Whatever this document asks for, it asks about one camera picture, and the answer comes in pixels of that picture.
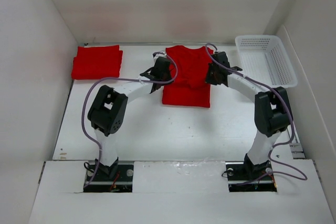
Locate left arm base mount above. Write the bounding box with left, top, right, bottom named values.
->
left=83, top=162, right=134, bottom=193

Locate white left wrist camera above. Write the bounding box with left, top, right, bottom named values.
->
left=153, top=51, right=167, bottom=62

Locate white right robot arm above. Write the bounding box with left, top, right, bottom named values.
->
left=205, top=51, right=292, bottom=180

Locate white perforated plastic basket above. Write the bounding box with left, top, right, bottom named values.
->
left=235, top=35, right=298, bottom=88

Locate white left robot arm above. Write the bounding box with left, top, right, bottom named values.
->
left=81, top=52, right=178, bottom=179

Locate folded red t shirt stack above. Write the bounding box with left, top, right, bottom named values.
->
left=71, top=45, right=123, bottom=80

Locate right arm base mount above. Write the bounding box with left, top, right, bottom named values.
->
left=222, top=161, right=277, bottom=193

